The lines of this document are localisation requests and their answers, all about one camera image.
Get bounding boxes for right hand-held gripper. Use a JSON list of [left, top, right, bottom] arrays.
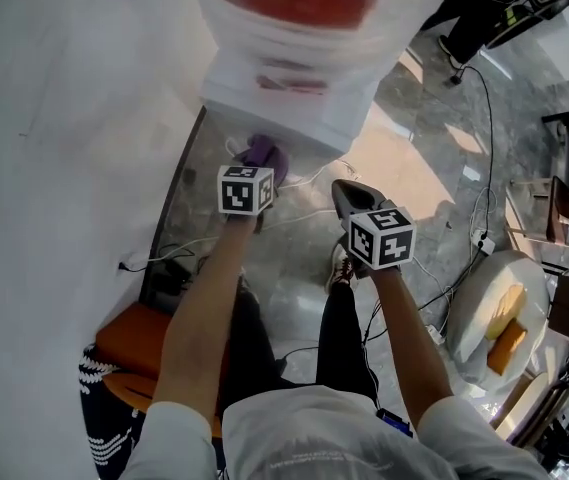
[[331, 179, 419, 273]]

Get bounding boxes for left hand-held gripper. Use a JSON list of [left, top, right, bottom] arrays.
[[216, 164, 279, 235]]

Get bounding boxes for purple and grey cloth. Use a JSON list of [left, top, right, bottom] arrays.
[[240, 133, 291, 190]]

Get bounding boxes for white water dispenser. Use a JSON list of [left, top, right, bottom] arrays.
[[200, 42, 381, 158]]

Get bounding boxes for person's right forearm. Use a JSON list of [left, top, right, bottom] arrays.
[[365, 262, 456, 430]]

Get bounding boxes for person's left forearm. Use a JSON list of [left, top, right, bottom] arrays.
[[150, 217, 261, 410]]

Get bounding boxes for clear water bottle red label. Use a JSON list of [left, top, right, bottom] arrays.
[[190, 0, 416, 72]]

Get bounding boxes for person's right shoe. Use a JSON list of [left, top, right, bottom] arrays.
[[325, 241, 361, 293]]

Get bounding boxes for person's black trousers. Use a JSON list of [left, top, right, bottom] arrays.
[[222, 276, 381, 410]]

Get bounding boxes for orange stool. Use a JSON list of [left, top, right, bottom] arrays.
[[93, 300, 226, 440]]

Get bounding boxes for yellow cushion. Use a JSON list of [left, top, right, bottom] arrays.
[[482, 282, 529, 343]]

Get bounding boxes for wooden chair brown seat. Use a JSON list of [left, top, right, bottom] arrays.
[[505, 174, 569, 258]]

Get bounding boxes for orange cushion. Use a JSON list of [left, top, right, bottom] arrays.
[[485, 319, 530, 378]]

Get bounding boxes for blue-screen phone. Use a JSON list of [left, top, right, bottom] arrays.
[[375, 406, 416, 440]]

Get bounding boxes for black and yellow bag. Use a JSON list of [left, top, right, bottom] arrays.
[[483, 0, 569, 50]]

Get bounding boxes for person's white shirt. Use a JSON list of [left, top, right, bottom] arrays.
[[122, 384, 551, 480]]

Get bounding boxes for navy white-patterned fabric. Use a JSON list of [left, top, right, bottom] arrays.
[[77, 344, 151, 480]]

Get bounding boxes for long black cable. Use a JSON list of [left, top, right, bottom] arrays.
[[450, 63, 497, 238]]

